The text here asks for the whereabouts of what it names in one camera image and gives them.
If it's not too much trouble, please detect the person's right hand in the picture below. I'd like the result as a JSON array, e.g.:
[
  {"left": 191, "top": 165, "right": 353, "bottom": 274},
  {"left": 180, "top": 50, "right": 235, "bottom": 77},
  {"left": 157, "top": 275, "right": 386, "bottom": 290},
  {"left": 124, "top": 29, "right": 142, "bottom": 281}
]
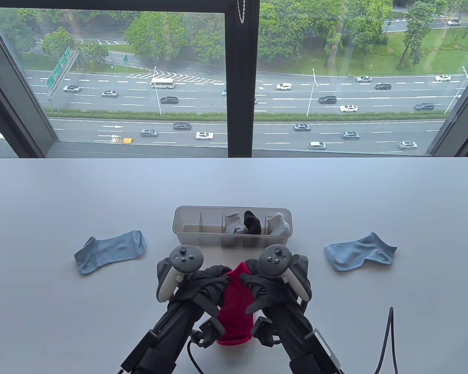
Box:
[{"left": 240, "top": 259, "right": 310, "bottom": 316}]

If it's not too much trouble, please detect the person's left hand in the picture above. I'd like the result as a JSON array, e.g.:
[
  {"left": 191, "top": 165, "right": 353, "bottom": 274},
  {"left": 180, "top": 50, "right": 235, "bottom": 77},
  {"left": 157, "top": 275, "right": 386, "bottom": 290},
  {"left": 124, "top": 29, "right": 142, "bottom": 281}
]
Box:
[{"left": 172, "top": 265, "right": 232, "bottom": 325}]

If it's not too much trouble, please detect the light blue sock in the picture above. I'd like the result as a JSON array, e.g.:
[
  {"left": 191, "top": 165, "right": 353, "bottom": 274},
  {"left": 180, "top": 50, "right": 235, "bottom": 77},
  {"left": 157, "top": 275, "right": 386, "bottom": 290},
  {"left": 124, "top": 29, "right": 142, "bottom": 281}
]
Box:
[
  {"left": 324, "top": 232, "right": 397, "bottom": 272},
  {"left": 74, "top": 230, "right": 146, "bottom": 275}
]

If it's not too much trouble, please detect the person's left forearm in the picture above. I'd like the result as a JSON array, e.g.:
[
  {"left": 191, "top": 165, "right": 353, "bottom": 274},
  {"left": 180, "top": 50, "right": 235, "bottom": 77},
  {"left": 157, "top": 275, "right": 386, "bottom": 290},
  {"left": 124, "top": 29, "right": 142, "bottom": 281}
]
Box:
[{"left": 123, "top": 304, "right": 219, "bottom": 374}]

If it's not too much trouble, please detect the person's right forearm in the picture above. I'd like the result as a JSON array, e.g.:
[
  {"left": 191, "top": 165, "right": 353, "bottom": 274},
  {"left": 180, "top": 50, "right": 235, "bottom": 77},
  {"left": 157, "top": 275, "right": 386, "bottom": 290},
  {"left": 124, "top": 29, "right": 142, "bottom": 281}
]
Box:
[{"left": 259, "top": 308, "right": 338, "bottom": 374}]

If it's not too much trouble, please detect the grey handheld controller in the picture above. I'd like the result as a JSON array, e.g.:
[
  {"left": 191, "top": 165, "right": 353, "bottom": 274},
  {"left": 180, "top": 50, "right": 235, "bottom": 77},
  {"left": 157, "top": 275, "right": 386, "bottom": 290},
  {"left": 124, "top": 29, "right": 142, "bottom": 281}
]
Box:
[
  {"left": 257, "top": 244, "right": 312, "bottom": 301},
  {"left": 156, "top": 245, "right": 204, "bottom": 303}
]

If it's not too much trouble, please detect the clear plastic divided organizer box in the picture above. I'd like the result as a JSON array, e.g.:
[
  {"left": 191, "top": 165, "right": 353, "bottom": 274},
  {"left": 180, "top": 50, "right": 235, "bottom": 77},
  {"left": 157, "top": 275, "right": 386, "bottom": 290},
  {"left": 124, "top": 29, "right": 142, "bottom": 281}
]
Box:
[{"left": 173, "top": 206, "right": 293, "bottom": 249}]

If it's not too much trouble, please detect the black box with white label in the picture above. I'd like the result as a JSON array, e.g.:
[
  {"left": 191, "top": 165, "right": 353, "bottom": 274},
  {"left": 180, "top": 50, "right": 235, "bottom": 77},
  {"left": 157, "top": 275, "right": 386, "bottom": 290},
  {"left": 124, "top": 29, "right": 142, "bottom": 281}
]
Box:
[
  {"left": 120, "top": 331, "right": 156, "bottom": 374},
  {"left": 312, "top": 327, "right": 342, "bottom": 374}
]

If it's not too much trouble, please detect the green road sign gantry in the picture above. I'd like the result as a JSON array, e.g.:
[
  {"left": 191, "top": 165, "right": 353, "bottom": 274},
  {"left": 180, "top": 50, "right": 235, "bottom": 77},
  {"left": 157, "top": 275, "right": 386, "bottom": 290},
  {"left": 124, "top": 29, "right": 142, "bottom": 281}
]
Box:
[{"left": 45, "top": 46, "right": 80, "bottom": 98}]

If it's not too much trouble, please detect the thin black cable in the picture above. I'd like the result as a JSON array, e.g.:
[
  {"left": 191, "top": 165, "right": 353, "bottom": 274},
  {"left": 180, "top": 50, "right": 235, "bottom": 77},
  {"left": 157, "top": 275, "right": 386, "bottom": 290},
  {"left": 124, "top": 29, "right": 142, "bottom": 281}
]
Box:
[
  {"left": 186, "top": 338, "right": 204, "bottom": 374},
  {"left": 374, "top": 307, "right": 398, "bottom": 374}
]

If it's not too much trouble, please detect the dark window frame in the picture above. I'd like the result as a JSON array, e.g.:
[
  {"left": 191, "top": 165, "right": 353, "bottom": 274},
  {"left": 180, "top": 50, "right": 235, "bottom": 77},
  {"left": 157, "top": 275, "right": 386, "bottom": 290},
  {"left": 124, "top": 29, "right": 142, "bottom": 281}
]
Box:
[{"left": 0, "top": 0, "right": 468, "bottom": 158}]

